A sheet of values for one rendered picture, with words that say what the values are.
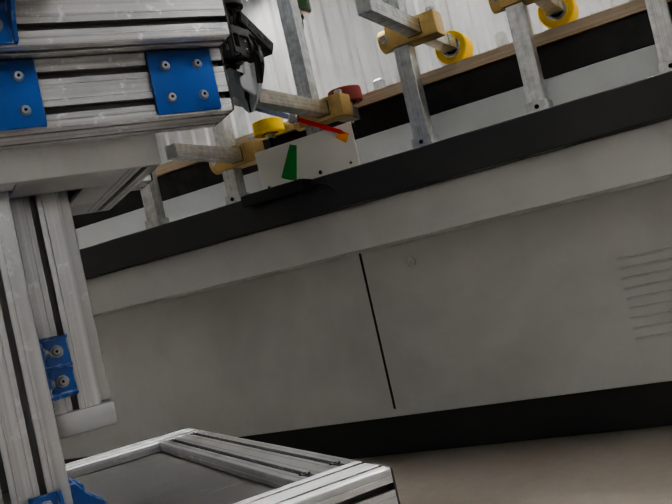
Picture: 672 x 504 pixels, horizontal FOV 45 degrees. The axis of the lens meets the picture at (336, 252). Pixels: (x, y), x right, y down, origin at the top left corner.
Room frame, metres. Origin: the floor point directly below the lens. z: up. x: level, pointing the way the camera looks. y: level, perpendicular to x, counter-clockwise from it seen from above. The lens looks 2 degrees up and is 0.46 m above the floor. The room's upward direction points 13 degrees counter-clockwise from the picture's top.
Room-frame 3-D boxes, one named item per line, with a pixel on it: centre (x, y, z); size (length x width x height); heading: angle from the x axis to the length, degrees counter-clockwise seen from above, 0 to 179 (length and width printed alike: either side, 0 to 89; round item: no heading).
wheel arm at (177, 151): (1.88, 0.19, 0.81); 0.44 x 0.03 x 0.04; 152
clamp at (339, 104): (1.81, -0.04, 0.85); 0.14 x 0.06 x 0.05; 62
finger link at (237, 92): (1.51, 0.12, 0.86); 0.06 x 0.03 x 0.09; 152
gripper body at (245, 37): (1.50, 0.11, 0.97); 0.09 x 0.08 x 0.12; 152
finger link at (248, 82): (1.50, 0.09, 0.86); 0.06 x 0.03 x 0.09; 152
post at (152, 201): (2.06, 0.44, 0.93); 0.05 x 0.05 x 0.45; 62
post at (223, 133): (1.94, 0.20, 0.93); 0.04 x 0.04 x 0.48; 62
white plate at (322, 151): (1.82, 0.02, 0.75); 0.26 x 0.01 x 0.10; 62
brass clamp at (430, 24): (1.70, -0.26, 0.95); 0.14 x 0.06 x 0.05; 62
